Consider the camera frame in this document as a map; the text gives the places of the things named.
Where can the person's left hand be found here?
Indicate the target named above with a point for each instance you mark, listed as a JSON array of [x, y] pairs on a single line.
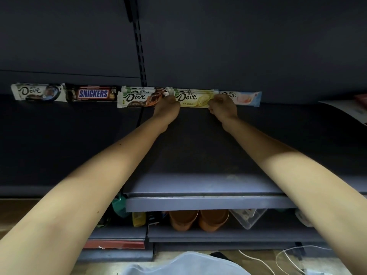
[[166, 111]]

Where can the person's right hand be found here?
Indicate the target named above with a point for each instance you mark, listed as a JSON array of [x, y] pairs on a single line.
[[225, 110]]

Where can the Dove bar light blue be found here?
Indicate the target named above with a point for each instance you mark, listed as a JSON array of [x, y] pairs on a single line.
[[248, 98]]

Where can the Dove bar yellow green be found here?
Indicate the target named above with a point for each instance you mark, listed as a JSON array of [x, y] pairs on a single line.
[[192, 97]]

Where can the dark grey metal shelf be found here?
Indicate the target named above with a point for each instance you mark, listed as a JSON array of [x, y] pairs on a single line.
[[229, 40]]

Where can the Snickers bar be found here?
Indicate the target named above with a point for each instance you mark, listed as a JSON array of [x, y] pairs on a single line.
[[93, 93]]

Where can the Dove bar blue white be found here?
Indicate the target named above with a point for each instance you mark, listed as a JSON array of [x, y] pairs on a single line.
[[37, 92]]

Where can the person's right forearm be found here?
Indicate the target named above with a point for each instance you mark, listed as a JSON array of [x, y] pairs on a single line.
[[309, 186]]

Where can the person's left forearm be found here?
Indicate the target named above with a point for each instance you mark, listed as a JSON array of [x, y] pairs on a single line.
[[71, 214]]

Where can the person's black trousers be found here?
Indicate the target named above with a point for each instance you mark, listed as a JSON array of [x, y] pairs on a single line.
[[219, 254]]

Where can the teal plastic bottle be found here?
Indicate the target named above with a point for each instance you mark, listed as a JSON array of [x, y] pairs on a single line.
[[119, 206]]

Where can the clear plastic container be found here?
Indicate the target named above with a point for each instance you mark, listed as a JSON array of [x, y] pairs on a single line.
[[248, 219]]

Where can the yellow plastic bottle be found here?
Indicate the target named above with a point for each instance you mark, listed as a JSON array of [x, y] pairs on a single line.
[[139, 219]]

